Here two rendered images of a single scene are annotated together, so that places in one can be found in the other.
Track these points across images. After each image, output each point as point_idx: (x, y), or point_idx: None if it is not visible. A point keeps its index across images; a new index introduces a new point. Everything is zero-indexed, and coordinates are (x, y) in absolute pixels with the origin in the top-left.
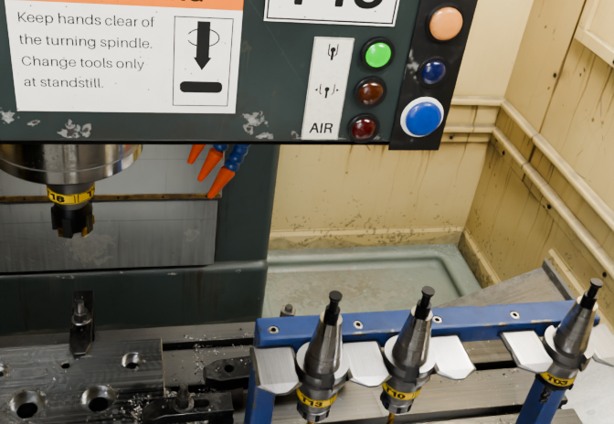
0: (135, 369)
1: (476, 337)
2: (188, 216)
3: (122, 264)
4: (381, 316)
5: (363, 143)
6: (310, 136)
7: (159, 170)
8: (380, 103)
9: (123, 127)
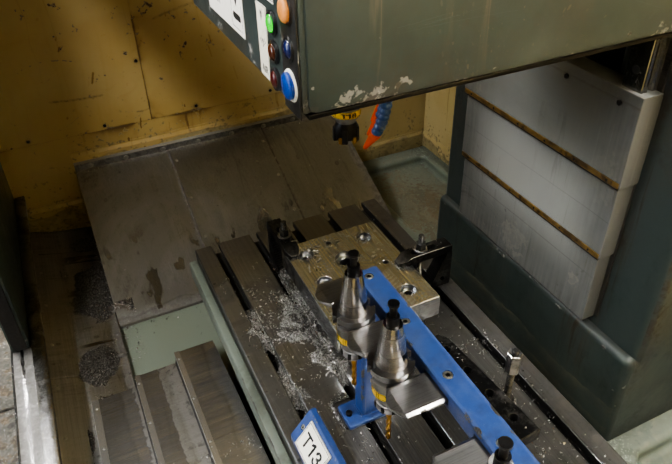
0: (401, 293)
1: (459, 421)
2: (574, 259)
3: (526, 267)
4: (424, 334)
5: (276, 90)
6: (263, 72)
7: (563, 202)
8: (279, 64)
9: (227, 30)
